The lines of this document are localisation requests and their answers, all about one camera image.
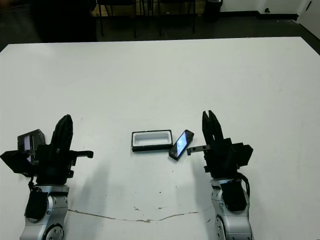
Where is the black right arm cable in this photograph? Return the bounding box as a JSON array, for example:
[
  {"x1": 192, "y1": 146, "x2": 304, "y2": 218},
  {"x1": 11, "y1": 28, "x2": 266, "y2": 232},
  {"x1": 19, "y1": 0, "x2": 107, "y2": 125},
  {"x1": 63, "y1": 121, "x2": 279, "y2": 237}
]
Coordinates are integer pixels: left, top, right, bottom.
[{"x1": 234, "y1": 171, "x2": 251, "y2": 200}]

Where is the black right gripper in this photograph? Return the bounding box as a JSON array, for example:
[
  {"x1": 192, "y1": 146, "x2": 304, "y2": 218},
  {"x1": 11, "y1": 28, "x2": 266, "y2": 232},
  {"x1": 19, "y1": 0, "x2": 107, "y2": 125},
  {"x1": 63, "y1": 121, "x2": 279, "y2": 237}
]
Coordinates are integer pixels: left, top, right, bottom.
[{"x1": 186, "y1": 109, "x2": 238, "y2": 180}]

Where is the black box with white insert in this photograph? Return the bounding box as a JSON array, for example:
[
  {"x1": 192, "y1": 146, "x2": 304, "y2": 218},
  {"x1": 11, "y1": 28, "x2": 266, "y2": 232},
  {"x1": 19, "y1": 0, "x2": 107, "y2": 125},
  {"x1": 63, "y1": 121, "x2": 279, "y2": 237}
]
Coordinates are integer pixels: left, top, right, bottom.
[{"x1": 130, "y1": 128, "x2": 174, "y2": 153}]

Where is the black chair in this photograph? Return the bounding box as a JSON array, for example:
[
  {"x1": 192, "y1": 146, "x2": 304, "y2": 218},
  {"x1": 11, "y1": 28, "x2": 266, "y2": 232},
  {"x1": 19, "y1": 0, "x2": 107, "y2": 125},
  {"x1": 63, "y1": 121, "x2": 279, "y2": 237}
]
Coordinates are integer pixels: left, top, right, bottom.
[
  {"x1": 96, "y1": 0, "x2": 139, "y2": 39},
  {"x1": 157, "y1": 0, "x2": 197, "y2": 36}
]

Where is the black trash bin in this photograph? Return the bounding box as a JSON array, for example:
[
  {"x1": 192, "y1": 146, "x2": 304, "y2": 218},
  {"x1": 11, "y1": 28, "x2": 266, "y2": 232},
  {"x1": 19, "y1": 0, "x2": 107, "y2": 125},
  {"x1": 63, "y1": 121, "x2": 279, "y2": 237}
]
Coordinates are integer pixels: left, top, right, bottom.
[{"x1": 204, "y1": 0, "x2": 224, "y2": 23}]

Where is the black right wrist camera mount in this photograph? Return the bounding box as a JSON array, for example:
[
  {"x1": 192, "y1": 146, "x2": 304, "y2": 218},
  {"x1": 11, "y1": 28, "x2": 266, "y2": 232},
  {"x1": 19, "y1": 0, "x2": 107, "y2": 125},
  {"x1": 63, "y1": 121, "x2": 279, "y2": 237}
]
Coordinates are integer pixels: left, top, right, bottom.
[{"x1": 229, "y1": 142, "x2": 254, "y2": 169}]

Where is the black carton box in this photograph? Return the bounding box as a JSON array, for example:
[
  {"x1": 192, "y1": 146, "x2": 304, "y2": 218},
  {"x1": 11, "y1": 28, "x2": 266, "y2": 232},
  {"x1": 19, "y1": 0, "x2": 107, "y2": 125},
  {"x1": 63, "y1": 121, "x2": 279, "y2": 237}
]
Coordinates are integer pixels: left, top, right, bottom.
[{"x1": 16, "y1": 128, "x2": 46, "y2": 165}]

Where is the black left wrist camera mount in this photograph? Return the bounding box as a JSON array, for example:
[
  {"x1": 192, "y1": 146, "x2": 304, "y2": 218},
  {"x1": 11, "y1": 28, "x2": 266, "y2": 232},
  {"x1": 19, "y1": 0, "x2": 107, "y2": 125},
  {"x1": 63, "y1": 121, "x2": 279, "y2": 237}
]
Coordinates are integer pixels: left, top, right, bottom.
[{"x1": 0, "y1": 149, "x2": 36, "y2": 176}]

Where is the black phone-like camera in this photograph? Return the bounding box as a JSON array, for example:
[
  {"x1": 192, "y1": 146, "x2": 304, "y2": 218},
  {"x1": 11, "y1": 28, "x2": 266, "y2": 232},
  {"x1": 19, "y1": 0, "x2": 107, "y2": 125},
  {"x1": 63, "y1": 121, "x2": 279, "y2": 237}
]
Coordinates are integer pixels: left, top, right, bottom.
[{"x1": 168, "y1": 129, "x2": 195, "y2": 161}]

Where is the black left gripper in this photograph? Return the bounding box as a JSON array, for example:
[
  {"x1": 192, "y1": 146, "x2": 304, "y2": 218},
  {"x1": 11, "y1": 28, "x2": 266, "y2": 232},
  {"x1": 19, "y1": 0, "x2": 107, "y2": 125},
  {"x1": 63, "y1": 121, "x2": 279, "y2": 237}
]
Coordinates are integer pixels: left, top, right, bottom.
[{"x1": 32, "y1": 114, "x2": 95, "y2": 186}]

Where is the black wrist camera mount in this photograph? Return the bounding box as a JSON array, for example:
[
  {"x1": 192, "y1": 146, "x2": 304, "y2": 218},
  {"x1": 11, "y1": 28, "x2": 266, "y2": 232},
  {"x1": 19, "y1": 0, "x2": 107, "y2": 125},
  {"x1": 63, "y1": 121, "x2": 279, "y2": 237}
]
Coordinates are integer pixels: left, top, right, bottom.
[
  {"x1": 0, "y1": 149, "x2": 36, "y2": 176},
  {"x1": 229, "y1": 142, "x2": 254, "y2": 169}
]

